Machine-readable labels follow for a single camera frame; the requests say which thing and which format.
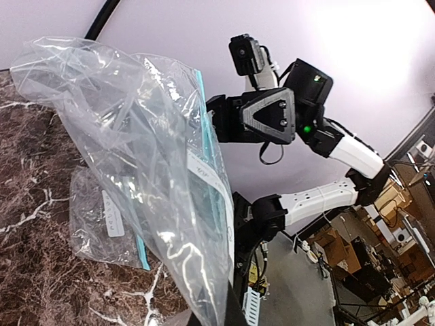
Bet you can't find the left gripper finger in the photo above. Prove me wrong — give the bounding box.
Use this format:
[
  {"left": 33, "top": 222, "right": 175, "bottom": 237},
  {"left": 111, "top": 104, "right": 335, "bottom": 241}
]
[{"left": 169, "top": 283, "right": 246, "bottom": 326}]

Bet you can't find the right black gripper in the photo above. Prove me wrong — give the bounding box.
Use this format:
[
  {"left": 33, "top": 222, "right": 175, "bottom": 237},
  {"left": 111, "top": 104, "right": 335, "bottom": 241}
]
[{"left": 206, "top": 88, "right": 296, "bottom": 144}]

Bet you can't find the large clear zip bag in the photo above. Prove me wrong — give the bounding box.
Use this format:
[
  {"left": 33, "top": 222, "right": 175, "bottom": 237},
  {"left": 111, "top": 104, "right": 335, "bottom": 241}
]
[{"left": 10, "top": 37, "right": 234, "bottom": 325}]

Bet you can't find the small clear zip bag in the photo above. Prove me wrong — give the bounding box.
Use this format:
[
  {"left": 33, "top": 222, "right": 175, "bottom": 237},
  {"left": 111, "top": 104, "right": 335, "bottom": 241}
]
[{"left": 69, "top": 167, "right": 150, "bottom": 271}]

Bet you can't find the white slotted cable duct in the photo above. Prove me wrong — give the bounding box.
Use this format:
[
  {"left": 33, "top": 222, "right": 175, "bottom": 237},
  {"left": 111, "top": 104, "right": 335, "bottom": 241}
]
[{"left": 242, "top": 287, "right": 262, "bottom": 326}]

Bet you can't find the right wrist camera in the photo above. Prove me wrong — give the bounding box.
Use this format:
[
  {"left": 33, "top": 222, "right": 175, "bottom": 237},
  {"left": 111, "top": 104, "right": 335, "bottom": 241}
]
[{"left": 228, "top": 34, "right": 271, "bottom": 76}]

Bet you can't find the left black frame post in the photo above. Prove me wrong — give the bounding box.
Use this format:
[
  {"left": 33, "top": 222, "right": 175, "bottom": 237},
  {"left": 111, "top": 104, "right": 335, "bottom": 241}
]
[{"left": 84, "top": 0, "right": 121, "bottom": 41}]

